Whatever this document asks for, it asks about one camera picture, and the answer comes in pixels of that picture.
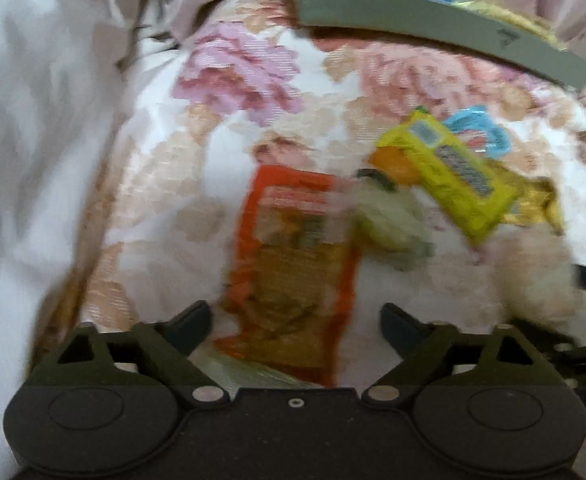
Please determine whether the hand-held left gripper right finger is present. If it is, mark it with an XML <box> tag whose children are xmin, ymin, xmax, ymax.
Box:
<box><xmin>362</xmin><ymin>302</ymin><xmax>565</xmax><ymax>407</ymax></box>

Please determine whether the light blue snack packet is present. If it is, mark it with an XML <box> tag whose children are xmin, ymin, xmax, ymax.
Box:
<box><xmin>442</xmin><ymin>105</ymin><xmax>514</xmax><ymax>160</ymax></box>

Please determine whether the green and white snack packet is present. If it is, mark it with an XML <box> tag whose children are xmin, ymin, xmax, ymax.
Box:
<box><xmin>350</xmin><ymin>169</ymin><xmax>435</xmax><ymax>268</ymax></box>

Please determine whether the grey box with colourful lining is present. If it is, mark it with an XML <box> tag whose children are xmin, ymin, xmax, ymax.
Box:
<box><xmin>287</xmin><ymin>0</ymin><xmax>586</xmax><ymax>90</ymax></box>

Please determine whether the white duvet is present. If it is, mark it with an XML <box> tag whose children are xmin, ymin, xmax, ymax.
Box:
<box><xmin>0</xmin><ymin>0</ymin><xmax>184</xmax><ymax>480</ymax></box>

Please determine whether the clear plastic packet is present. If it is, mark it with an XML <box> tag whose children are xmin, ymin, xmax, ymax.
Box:
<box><xmin>190</xmin><ymin>347</ymin><xmax>326</xmax><ymax>392</ymax></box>

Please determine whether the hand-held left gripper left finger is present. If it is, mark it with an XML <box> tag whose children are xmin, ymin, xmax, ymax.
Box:
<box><xmin>31</xmin><ymin>300</ymin><xmax>231</xmax><ymax>409</ymax></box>

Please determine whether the yellow snack packet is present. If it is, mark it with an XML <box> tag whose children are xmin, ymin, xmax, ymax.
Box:
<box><xmin>370</xmin><ymin>106</ymin><xmax>520</xmax><ymax>245</ymax></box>

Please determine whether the pale blurred packet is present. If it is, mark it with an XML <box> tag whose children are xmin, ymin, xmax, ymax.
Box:
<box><xmin>486</xmin><ymin>232</ymin><xmax>581</xmax><ymax>328</ymax></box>

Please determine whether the golden snack packet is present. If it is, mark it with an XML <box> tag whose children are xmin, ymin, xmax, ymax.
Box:
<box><xmin>493</xmin><ymin>160</ymin><xmax>565</xmax><ymax>237</ymax></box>

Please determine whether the orange snack packet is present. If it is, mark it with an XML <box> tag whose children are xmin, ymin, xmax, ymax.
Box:
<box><xmin>214</xmin><ymin>166</ymin><xmax>363</xmax><ymax>387</ymax></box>

